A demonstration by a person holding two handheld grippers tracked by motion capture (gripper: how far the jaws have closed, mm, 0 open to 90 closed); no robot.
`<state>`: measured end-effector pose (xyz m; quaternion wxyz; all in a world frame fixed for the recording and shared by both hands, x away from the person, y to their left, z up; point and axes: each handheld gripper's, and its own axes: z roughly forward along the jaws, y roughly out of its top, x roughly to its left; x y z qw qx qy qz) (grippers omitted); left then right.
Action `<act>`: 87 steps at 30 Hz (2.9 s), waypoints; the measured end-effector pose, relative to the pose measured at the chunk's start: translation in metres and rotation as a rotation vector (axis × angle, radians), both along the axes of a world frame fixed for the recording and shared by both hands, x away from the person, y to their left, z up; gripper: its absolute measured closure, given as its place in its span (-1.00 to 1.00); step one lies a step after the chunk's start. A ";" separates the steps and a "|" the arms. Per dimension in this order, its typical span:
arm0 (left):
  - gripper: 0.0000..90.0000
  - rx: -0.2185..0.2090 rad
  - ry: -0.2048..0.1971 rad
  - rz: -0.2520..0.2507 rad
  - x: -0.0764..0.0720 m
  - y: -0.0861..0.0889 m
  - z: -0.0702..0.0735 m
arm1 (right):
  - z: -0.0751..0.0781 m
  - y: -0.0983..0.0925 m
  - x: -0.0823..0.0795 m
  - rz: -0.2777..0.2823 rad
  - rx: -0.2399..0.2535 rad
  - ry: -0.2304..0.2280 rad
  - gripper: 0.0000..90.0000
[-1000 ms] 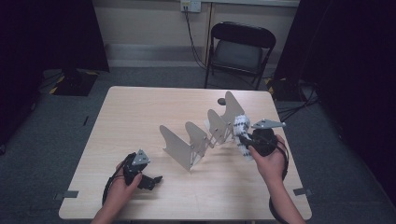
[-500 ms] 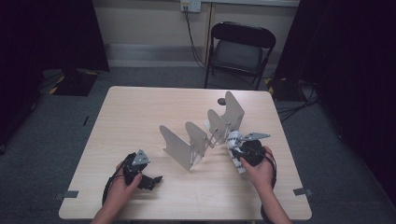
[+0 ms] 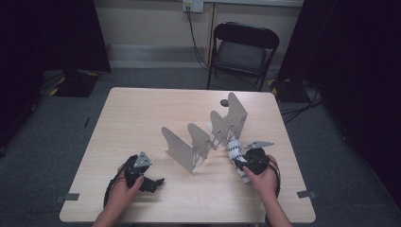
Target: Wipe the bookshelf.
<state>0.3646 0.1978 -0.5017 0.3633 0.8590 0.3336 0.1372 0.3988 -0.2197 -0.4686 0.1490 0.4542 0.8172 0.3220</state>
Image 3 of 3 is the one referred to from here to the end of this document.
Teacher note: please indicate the grey tape strip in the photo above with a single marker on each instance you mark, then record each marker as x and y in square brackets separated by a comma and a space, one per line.
[305, 194]
[67, 197]

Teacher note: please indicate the person's left hand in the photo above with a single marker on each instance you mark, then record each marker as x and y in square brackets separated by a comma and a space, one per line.
[121, 195]

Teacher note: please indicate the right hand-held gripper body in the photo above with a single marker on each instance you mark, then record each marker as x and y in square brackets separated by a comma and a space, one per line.
[257, 160]

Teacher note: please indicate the black curtain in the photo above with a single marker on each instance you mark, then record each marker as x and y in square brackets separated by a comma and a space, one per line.
[38, 47]
[356, 78]

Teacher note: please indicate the white wall socket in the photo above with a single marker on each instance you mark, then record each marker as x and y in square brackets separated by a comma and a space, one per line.
[193, 5]

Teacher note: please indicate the person's right hand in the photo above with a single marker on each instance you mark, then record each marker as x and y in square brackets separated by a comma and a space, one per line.
[266, 184]

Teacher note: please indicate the black round table grommet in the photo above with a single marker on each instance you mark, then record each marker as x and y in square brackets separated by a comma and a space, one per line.
[223, 102]

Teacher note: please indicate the grey expandable metal file rack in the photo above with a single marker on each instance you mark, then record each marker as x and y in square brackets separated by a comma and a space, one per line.
[179, 151]

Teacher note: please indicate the black folding chair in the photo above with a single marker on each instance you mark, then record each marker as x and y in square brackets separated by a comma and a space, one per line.
[246, 34]

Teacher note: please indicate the black stand base yellow tape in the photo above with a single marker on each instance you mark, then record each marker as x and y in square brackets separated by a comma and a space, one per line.
[287, 91]
[75, 83]

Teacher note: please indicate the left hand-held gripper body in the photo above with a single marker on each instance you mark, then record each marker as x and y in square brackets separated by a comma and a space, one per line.
[135, 171]

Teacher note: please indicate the small black floor object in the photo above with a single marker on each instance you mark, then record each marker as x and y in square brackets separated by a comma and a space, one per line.
[86, 122]

